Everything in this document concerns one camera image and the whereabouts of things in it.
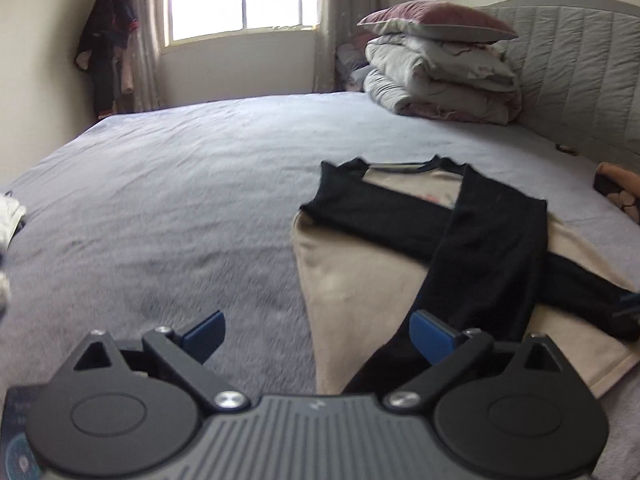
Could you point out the grey quilted headboard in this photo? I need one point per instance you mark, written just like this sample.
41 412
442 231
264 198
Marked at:
575 70

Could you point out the beige and black raglan shirt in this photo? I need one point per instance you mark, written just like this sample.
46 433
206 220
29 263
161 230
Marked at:
360 285

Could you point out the beige patterned curtain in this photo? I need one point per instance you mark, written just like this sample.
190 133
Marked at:
345 0
147 35

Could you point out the brown floral knit cloth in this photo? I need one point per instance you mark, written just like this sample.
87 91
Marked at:
617 197

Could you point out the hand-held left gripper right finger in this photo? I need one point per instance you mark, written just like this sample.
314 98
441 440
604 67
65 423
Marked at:
432 337

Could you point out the grey pink clothes pile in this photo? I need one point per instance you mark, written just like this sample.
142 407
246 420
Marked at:
352 65

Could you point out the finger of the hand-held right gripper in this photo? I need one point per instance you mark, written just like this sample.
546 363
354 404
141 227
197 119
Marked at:
630 310

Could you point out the maroon and grey pillow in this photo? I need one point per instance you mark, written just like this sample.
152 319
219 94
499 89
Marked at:
435 17

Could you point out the dark hanging clothes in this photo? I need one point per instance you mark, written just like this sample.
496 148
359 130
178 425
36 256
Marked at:
105 45

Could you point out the white cloth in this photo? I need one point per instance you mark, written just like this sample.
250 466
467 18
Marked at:
10 220

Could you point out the dark device with display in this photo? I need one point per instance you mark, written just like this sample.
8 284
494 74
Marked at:
15 440

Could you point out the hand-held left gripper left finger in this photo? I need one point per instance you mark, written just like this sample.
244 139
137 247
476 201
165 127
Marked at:
205 335

